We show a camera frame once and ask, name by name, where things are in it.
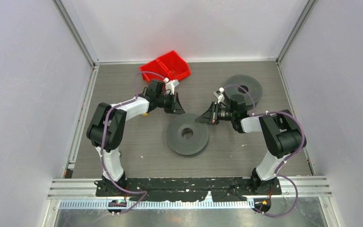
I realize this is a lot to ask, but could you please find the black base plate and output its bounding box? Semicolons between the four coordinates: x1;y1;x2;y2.
94;177;282;202

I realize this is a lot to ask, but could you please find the grey slotted cable duct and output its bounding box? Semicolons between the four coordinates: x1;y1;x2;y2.
59;199;254;210

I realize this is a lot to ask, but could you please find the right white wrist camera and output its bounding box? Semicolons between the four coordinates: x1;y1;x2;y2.
213;87;225;104

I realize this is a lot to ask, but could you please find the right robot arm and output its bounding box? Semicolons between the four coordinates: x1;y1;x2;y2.
195;94;306;194

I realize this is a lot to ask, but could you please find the left red bin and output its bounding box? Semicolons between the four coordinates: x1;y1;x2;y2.
139;60;171;82

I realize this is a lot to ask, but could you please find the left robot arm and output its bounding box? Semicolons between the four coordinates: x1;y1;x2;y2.
86;79;185;196

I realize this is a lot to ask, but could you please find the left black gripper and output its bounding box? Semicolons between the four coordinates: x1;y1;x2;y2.
156;92;186;115

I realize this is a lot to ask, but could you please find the right red bin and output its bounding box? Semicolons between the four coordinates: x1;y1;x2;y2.
156;50;191;81

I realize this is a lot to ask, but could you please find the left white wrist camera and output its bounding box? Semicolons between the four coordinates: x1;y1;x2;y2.
163;78;179;95

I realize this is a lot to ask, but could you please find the grey spool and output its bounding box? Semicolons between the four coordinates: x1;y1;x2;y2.
223;74;263;110
166;113;209;157

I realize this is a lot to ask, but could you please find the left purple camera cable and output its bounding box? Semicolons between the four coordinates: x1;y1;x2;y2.
100;71;170;215

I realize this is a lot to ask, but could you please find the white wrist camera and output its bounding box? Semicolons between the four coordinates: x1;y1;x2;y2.
213;87;225;104
163;78;179;95

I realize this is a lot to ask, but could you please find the red bin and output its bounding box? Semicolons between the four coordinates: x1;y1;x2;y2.
139;60;171;82
156;50;191;81

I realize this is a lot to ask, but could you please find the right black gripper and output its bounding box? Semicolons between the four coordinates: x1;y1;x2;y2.
197;102;236;125

